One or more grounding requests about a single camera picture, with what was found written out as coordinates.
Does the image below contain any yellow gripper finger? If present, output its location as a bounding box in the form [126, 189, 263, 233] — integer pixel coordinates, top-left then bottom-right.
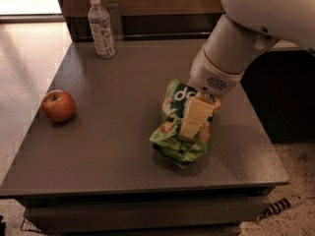
[178, 94, 216, 141]

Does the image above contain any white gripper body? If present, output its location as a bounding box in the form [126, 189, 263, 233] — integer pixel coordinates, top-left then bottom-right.
[188, 49, 244, 97]

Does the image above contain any green rice chip bag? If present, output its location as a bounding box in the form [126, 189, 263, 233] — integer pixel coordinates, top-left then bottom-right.
[150, 80, 221, 168]

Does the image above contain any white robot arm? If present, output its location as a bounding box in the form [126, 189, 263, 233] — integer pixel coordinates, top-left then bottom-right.
[189, 0, 315, 143]

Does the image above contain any clear plastic water bottle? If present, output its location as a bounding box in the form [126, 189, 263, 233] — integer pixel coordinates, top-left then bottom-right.
[88, 0, 116, 59]

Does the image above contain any grey drawer cabinet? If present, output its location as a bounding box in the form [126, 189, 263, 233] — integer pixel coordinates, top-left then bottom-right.
[0, 40, 288, 236]

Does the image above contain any striped brown white object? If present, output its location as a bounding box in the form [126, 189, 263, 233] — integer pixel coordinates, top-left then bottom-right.
[257, 195, 306, 220]

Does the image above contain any red apple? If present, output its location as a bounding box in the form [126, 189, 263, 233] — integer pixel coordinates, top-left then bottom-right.
[40, 89, 76, 123]

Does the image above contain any grey metal bracket left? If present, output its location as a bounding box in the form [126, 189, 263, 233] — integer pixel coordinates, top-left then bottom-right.
[105, 3, 124, 41]

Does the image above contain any metal wall rail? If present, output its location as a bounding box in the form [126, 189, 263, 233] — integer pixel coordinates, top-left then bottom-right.
[80, 31, 213, 41]

